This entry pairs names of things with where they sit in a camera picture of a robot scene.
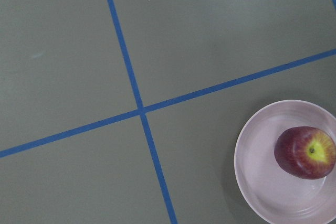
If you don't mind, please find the pink plate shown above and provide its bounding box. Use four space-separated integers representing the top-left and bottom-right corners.
234 100 335 223

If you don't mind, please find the red apple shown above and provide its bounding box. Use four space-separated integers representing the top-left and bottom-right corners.
274 126 335 179

